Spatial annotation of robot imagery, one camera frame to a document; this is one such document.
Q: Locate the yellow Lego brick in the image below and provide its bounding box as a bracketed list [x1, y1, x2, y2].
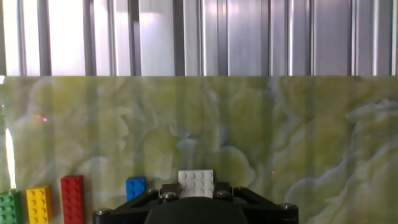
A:
[25, 185, 53, 224]

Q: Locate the long blue Lego brick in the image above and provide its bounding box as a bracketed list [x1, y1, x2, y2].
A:
[125, 177, 147, 202]

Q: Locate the green marble pattern mat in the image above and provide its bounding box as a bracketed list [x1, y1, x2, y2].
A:
[0, 75, 398, 224]

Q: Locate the white Lego plate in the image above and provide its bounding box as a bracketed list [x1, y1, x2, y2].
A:
[177, 169, 215, 199]

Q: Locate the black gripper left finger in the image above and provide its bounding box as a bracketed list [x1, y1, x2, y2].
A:
[92, 182, 180, 224]

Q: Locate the green Lego brick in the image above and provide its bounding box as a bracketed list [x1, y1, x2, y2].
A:
[0, 190, 23, 224]

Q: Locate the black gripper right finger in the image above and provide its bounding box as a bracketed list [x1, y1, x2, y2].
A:
[213, 182, 300, 224]

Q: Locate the long red Lego brick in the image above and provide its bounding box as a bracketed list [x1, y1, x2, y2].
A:
[60, 175, 86, 224]

